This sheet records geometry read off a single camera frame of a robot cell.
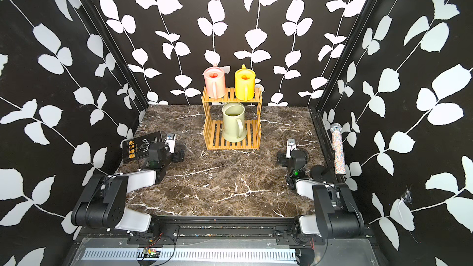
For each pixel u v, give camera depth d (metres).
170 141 0.82
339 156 0.75
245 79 0.79
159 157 0.72
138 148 0.99
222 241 0.73
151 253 0.71
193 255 0.70
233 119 0.90
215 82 0.79
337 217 0.43
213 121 1.12
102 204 0.44
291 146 0.78
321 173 0.90
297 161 0.69
